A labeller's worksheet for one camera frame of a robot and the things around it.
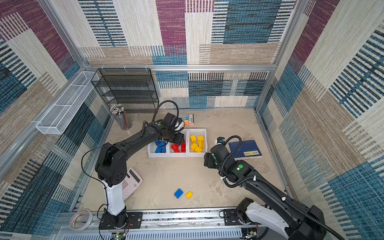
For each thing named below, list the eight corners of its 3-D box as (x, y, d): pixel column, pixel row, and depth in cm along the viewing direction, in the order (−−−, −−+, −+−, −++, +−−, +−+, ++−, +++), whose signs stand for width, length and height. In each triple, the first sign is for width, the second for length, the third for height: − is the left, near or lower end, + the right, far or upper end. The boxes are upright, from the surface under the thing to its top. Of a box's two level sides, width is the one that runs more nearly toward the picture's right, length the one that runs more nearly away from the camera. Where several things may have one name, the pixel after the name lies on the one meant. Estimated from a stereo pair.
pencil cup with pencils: (119, 130, 111) (108, 112, 96) (122, 123, 116) (112, 104, 101) (130, 130, 111) (120, 112, 96) (132, 123, 116) (123, 104, 101)
